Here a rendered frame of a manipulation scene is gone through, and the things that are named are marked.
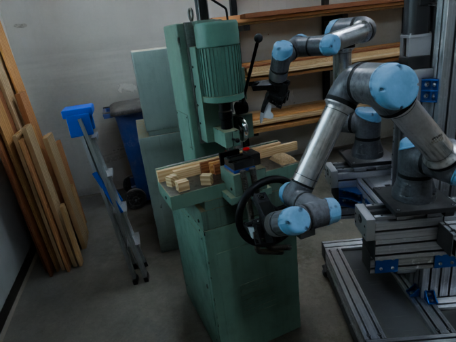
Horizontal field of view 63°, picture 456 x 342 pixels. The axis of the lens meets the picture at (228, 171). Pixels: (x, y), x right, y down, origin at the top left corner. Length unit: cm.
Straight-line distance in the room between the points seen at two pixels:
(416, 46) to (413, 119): 52
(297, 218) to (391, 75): 43
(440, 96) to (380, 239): 57
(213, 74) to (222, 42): 13
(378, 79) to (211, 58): 69
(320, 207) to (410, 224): 53
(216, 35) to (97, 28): 249
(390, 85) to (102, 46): 317
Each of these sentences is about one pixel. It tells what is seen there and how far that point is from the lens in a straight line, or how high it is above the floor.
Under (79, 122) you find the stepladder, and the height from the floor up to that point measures 109.
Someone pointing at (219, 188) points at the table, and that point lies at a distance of 149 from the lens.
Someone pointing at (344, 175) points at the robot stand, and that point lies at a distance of 190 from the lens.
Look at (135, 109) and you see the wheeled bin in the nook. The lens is 328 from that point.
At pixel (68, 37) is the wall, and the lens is 390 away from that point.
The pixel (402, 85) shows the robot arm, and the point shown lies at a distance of 107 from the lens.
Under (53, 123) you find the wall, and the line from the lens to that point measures 401.
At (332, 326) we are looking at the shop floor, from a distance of 213.
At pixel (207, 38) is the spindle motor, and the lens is 149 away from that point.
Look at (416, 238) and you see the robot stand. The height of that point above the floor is 68.
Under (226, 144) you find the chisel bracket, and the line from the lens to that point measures 158.
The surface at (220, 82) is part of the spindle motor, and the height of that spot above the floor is 128.
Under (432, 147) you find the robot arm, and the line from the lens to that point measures 125.
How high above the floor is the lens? 147
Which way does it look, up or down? 21 degrees down
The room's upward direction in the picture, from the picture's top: 7 degrees counter-clockwise
